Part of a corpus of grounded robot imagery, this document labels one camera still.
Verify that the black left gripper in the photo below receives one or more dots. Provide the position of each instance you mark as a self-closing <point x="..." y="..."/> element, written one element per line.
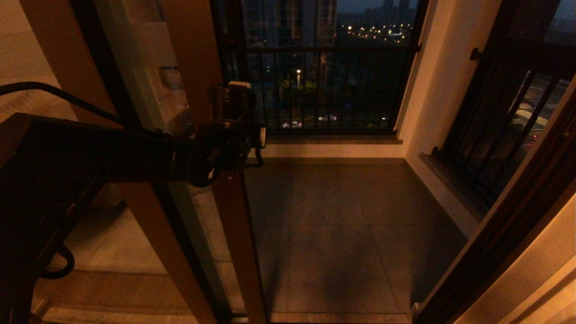
<point x="240" y="141"/>

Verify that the brown framed sliding glass door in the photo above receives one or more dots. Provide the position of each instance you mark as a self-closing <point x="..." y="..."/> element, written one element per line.
<point x="198" y="45"/>

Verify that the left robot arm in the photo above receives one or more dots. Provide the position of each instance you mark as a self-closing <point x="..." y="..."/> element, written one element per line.
<point x="90" y="153"/>

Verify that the long black metal balcony railing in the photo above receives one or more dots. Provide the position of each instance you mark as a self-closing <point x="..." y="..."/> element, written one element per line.
<point x="333" y="49"/>

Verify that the brown framed fixed glass panel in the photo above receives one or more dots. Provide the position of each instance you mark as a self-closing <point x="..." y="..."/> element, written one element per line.
<point x="58" y="45"/>

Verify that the short grey stone window sill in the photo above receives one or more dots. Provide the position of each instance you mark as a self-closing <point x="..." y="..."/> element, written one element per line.
<point x="454" y="184"/>

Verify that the dark brown door jamb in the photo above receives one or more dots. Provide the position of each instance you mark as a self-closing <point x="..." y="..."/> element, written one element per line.
<point x="517" y="225"/>

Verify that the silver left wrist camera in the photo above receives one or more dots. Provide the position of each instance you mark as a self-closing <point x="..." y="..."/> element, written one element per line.
<point x="239" y="84"/>

